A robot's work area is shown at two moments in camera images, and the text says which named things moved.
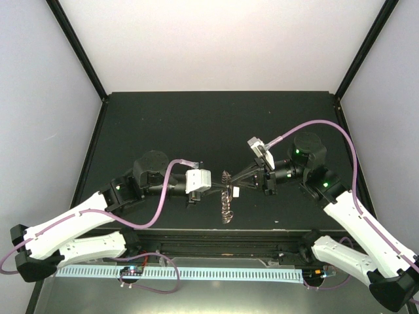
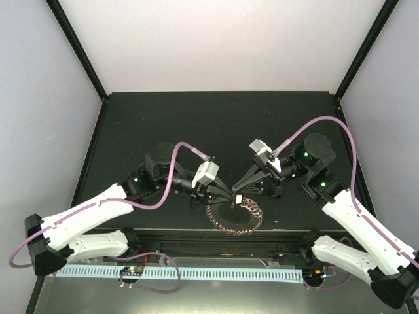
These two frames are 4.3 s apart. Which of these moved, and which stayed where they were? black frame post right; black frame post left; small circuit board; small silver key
Moved: small silver key
Stayed: small circuit board; black frame post right; black frame post left
